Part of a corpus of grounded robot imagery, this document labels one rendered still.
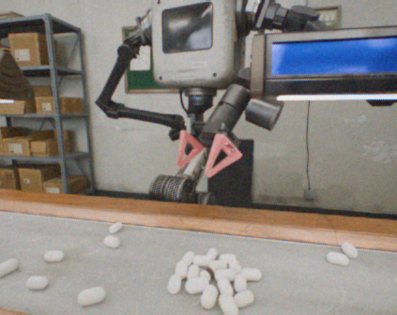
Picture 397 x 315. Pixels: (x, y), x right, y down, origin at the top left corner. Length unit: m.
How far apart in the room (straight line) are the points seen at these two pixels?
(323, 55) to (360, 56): 0.04
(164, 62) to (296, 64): 0.77
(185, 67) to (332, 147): 1.83
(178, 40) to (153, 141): 1.77
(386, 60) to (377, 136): 2.32
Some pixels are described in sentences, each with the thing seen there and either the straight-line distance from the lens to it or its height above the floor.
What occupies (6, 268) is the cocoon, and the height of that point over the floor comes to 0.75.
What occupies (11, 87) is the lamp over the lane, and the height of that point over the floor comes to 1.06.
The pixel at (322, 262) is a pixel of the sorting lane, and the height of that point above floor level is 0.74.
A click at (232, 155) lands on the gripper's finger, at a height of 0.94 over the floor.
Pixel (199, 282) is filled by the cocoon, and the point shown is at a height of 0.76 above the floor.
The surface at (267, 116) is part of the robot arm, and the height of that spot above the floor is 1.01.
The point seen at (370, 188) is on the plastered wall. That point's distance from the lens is 2.71.
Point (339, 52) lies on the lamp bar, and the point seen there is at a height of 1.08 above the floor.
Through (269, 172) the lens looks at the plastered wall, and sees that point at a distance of 2.50.
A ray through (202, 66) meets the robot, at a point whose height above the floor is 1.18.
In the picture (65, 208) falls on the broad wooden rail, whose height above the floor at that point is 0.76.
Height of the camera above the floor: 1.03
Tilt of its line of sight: 11 degrees down
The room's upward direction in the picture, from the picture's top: straight up
